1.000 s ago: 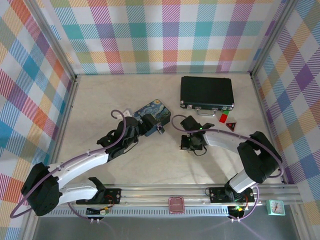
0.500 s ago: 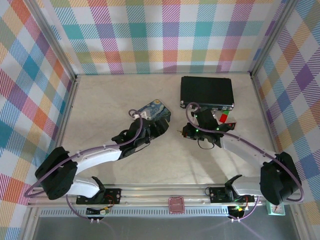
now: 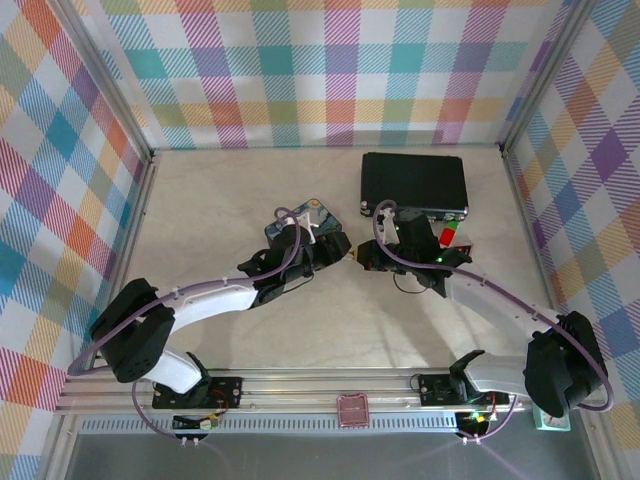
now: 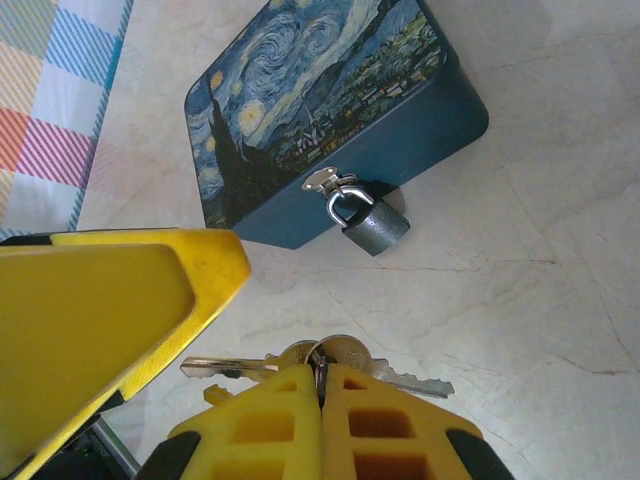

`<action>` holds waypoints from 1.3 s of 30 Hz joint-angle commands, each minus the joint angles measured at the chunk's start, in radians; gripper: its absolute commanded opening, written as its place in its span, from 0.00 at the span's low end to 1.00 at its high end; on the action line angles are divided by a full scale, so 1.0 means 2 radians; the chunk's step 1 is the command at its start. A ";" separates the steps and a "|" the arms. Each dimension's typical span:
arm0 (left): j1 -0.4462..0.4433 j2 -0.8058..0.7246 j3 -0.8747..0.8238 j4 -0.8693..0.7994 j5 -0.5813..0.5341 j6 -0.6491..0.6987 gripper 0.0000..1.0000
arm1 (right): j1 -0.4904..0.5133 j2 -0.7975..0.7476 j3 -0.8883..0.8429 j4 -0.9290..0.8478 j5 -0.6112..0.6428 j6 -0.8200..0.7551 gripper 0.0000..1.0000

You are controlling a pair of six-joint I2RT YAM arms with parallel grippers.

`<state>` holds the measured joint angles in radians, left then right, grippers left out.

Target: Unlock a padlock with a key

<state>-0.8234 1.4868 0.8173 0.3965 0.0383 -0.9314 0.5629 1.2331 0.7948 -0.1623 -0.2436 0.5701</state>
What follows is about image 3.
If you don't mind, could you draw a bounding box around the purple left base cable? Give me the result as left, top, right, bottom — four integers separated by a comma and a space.
130, 382, 201, 444

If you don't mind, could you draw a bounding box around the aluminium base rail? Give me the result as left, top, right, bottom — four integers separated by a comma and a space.
53, 368, 532, 414

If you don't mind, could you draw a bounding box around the base connector board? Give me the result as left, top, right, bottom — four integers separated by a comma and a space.
171, 411, 222, 432
456, 408, 496, 437

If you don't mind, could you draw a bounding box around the starry night painting box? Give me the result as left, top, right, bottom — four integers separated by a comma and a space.
263, 197, 347, 247

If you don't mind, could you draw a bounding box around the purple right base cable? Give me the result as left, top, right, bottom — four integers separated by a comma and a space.
462, 394, 522, 444

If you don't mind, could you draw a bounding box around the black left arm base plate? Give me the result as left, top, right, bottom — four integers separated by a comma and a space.
151, 375, 245, 412

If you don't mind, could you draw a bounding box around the left base connector board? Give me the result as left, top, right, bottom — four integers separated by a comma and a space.
171, 411, 222, 432

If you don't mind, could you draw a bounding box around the mint green small box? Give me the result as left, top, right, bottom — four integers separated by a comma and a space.
532, 403, 572, 433

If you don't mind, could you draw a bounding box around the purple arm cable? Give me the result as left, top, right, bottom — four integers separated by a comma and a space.
373, 198, 616, 414
67, 205, 312, 377

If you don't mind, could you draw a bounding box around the right base connector board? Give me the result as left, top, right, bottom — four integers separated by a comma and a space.
456, 408, 496, 437

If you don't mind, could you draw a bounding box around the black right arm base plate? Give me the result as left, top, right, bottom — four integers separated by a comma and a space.
416, 372, 512, 408

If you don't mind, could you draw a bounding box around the black hard case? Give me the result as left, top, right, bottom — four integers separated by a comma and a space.
359, 152, 471, 221

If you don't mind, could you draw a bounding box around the aluminium left corner post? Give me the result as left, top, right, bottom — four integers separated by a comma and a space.
54, 0, 157, 157

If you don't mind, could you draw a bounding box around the red green puzzle cube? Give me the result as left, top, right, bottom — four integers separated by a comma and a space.
438, 221, 462, 250

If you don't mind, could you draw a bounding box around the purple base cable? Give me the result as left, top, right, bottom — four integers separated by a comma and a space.
130, 382, 201, 444
462, 394, 522, 444

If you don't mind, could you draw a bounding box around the slotted grey cable duct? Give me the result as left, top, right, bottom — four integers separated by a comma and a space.
78, 417, 467, 437

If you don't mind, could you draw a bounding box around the pink square tag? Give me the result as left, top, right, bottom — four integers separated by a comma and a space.
335, 393, 372, 428

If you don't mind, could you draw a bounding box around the aluminium corner post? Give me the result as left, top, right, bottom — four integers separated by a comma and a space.
497, 0, 604, 151
54, 0, 157, 157

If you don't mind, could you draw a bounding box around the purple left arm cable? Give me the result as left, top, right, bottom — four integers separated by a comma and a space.
67, 205, 312, 377

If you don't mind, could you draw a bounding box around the aluminium left side rail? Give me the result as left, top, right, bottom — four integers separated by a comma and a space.
42, 149, 160, 480

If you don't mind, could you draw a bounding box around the aluminium right corner post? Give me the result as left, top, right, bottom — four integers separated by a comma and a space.
497, 0, 604, 151

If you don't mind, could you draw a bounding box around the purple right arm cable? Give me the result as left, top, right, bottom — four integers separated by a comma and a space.
373, 198, 616, 414

